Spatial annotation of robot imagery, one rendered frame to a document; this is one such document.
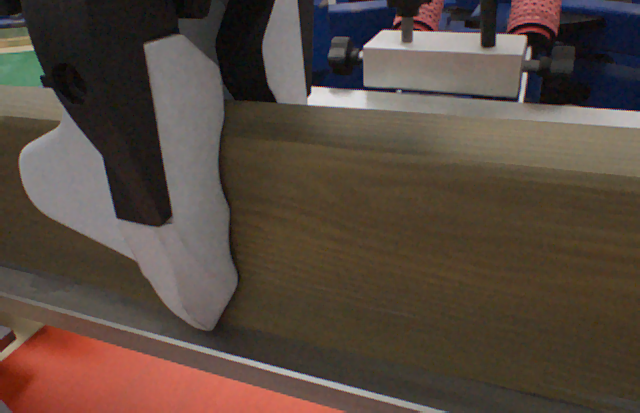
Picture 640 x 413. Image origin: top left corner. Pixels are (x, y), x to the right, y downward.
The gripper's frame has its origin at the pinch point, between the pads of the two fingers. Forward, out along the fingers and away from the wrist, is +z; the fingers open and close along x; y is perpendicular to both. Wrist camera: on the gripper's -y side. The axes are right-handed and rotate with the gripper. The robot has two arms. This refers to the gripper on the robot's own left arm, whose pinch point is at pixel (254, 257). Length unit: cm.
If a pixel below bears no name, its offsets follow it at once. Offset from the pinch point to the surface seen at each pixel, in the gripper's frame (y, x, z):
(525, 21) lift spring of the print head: -5.7, -46.9, 2.6
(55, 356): 17.1, -2.8, 13.5
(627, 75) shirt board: -20, -75, 16
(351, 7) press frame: 22, -73, 7
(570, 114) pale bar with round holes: -10.2, -27.6, 4.7
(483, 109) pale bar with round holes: -4.2, -27.1, 4.8
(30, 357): 18.6, -2.2, 13.6
